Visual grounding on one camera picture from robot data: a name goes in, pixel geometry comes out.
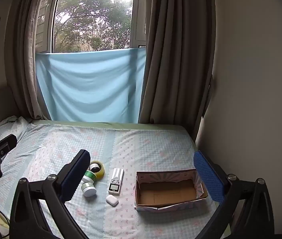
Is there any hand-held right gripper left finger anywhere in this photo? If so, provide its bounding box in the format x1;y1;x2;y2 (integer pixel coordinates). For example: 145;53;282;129
9;149;91;239

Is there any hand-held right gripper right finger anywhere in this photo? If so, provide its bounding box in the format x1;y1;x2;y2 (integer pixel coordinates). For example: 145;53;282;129
193;151;275;239

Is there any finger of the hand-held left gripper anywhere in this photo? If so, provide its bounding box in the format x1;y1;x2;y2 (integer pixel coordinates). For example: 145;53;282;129
0;134;18;160

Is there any white remote control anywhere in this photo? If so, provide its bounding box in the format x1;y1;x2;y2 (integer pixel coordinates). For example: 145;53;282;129
108;168;125;195

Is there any paper-wrapped cardboard box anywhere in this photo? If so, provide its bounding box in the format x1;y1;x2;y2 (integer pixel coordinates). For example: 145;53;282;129
134;168;209;213

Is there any green label jar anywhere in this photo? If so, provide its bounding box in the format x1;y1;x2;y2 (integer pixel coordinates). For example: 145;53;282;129
82;170;97;183

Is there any pale green jar white lid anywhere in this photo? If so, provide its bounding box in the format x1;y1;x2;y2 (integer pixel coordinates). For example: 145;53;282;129
81;182;97;197

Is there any crumpled light cloth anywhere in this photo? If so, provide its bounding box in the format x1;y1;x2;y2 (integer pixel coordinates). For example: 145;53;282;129
0;116;33;140

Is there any yellow tape roll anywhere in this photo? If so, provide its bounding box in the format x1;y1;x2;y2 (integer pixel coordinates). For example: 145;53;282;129
89;161;105;180

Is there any white earbuds case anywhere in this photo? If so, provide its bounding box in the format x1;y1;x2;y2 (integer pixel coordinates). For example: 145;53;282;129
106;195;119;207

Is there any green mattress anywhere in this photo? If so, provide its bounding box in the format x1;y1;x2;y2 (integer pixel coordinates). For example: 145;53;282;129
30;120;196;145

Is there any checked floral bed sheet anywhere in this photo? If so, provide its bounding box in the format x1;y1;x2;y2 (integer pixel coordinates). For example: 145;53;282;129
0;123;231;239

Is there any brown window curtain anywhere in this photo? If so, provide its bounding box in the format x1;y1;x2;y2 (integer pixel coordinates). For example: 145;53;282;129
138;0;216;125
5;0;64;120

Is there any light blue hanging cloth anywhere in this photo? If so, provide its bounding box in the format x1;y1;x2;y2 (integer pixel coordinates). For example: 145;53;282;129
35;48;147;123

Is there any window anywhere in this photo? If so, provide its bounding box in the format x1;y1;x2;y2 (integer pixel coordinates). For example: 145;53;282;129
37;0;147;54

